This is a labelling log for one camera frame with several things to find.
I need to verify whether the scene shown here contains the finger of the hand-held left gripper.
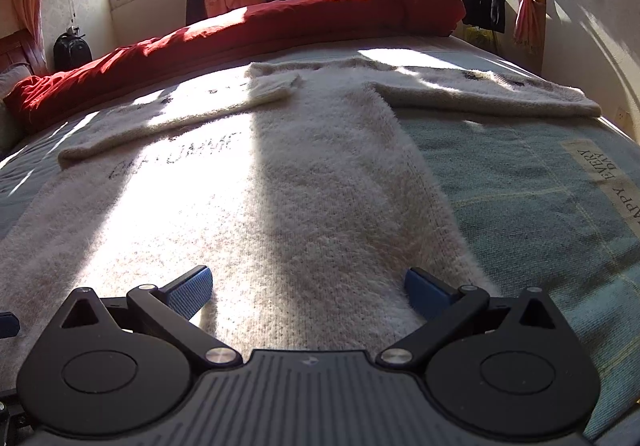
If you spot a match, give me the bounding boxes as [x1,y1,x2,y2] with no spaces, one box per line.
[0,311,21,339]

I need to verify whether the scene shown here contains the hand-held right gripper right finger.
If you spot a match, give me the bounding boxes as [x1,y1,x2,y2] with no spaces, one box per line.
[377,267,558,369]

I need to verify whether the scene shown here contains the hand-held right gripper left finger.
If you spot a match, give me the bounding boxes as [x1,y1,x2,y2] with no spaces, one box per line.
[60,264,243,371]

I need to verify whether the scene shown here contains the cream knitted sweater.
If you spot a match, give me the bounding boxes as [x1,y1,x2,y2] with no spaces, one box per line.
[0,58,603,377]

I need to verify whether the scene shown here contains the grey plaid pillow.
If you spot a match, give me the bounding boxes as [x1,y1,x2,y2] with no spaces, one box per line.
[0,63,31,151]

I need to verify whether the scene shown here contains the yellow bag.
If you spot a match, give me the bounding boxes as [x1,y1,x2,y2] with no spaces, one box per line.
[462,23,496,51]

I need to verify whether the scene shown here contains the black backpack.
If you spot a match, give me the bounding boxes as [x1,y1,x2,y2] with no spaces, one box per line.
[52,28,93,71]

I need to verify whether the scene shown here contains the brown wooden headboard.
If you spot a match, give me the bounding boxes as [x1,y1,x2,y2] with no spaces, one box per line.
[0,30,41,76]

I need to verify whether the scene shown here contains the red duvet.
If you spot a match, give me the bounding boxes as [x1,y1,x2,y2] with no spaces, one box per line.
[2,0,467,131]

